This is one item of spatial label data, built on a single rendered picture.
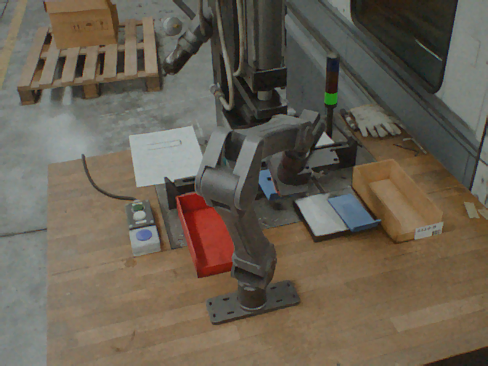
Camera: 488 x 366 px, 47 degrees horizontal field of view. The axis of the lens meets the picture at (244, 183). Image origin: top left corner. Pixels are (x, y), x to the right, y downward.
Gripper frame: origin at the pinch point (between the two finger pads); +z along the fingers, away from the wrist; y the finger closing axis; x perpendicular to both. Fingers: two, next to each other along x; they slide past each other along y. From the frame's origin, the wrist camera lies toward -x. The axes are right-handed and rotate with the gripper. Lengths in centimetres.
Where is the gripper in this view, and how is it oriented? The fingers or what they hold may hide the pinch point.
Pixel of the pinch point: (282, 193)
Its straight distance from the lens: 136.1
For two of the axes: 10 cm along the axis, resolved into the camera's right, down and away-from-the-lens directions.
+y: -2.5, -8.5, 4.6
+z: -0.9, 5.0, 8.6
